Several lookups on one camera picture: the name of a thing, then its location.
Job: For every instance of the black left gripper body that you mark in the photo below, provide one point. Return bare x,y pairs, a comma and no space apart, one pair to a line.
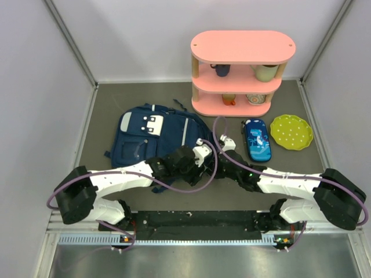
191,174

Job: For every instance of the blue dinosaur pencil case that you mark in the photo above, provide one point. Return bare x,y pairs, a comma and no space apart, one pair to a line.
257,140

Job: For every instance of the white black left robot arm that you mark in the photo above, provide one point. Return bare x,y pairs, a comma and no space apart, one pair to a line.
80,196

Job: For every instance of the dark blue mug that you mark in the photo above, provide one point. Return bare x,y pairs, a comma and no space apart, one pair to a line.
222,70

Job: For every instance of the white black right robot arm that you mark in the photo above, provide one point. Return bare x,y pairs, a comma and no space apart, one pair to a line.
329,196

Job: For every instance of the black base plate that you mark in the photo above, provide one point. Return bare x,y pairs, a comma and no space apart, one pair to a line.
201,225

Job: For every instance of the green polka dot plate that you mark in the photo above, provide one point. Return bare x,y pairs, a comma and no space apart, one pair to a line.
291,132

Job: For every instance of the aluminium frame rail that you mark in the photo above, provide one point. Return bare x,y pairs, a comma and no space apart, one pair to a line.
93,233

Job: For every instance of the navy blue backpack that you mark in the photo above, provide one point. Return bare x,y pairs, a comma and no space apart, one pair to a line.
150,131

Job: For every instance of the pale green mug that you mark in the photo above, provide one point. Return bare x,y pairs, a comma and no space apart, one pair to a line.
264,73

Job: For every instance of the pink three-tier shelf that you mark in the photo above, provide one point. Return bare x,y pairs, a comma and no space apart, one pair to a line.
239,49

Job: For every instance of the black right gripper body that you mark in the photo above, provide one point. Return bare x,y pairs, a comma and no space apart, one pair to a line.
224,172

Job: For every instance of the patterned flower-shaped bowl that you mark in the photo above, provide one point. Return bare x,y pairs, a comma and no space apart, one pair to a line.
256,99

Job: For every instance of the orange cup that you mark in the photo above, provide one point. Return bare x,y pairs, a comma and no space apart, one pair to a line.
228,99

